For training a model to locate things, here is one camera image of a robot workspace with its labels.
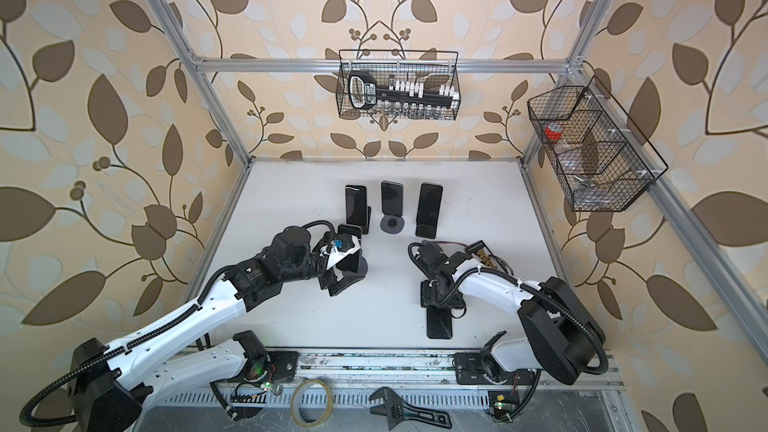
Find black wire basket right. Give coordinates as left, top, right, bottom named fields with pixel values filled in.
left=527, top=77, right=668, bottom=212

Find purple phone back right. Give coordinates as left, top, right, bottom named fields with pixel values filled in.
left=416, top=183, right=443, bottom=227

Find black wire basket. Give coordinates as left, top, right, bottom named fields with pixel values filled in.
left=527, top=77, right=668, bottom=212
left=336, top=47, right=462, bottom=121

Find black wire basket back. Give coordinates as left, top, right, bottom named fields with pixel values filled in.
left=336, top=47, right=462, bottom=121

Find black adjustable wrench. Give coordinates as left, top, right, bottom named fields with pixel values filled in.
left=369, top=387, right=452, bottom=431

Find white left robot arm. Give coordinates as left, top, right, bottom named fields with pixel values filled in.
left=19, top=221, right=366, bottom=431

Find tape roll ring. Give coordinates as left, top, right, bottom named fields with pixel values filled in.
left=290, top=377, right=335, bottom=430

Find silver phone left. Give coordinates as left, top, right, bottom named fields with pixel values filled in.
left=345, top=185, right=368, bottom=211

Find black flat phone stand left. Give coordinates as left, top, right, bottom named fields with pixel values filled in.
left=346, top=206, right=372, bottom=235

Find black socket set tool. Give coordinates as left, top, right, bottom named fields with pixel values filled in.
left=346, top=72, right=461, bottom=110

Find black flat stand back right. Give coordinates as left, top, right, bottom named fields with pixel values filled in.
left=415, top=224, right=437, bottom=240

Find black charging board yellow plugs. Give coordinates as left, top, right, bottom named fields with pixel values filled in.
left=465, top=240, right=514, bottom=275

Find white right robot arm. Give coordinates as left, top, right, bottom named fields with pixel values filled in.
left=407, top=241, right=609, bottom=385

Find grey round phone stand back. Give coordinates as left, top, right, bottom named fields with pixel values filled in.
left=380, top=215, right=405, bottom=235

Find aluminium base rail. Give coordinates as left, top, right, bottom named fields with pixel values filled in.
left=161, top=346, right=625, bottom=409

